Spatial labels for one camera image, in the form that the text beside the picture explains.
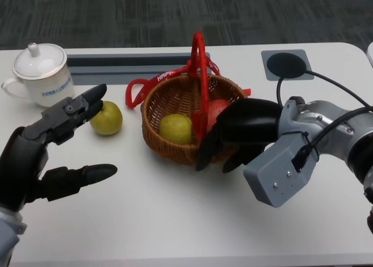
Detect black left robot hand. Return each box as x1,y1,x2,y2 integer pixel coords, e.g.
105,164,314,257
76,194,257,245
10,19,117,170
0,84,118,213

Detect wicker basket with red handle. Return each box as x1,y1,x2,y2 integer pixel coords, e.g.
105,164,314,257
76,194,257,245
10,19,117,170
140,30,250,167

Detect grey table cable tray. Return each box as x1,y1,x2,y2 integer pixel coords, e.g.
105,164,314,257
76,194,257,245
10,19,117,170
66,52,211,83

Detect grey square cable grommet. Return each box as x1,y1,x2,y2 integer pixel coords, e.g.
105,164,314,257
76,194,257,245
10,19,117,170
261,49,315,82

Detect yellow-green pear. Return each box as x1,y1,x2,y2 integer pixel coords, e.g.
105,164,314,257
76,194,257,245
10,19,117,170
89,100,124,137
159,113,193,145

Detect red printed ribbon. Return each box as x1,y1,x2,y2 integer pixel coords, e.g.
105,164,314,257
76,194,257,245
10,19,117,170
125,59,252,111

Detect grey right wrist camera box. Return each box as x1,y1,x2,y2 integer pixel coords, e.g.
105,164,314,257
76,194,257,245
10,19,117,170
242,131,319,208

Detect red apple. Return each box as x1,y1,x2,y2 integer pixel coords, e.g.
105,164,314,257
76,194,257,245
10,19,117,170
206,99,233,134

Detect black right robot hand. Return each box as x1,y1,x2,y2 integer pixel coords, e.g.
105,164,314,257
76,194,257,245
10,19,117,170
195,97,281,174

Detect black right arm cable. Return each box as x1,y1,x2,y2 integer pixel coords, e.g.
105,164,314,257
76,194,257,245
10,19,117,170
275,69,373,174

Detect white lidded porcelain cup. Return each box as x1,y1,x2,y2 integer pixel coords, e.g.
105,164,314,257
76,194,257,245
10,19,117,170
1,42,74,108

